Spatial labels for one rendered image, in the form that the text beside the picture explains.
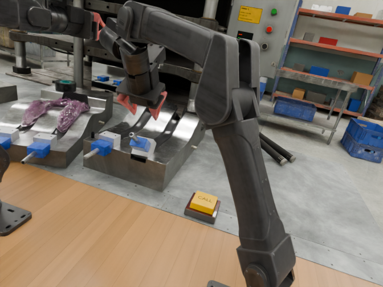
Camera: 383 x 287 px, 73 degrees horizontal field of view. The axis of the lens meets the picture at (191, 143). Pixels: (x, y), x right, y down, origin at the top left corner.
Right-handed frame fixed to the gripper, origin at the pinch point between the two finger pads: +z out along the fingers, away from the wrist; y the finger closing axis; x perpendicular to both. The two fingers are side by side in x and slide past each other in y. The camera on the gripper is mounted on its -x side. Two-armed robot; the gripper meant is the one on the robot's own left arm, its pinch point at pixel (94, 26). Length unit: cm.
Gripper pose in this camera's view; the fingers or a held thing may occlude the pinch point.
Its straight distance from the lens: 87.2
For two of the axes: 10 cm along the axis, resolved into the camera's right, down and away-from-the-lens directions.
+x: -1.8, 9.2, 3.6
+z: 2.7, -3.1, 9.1
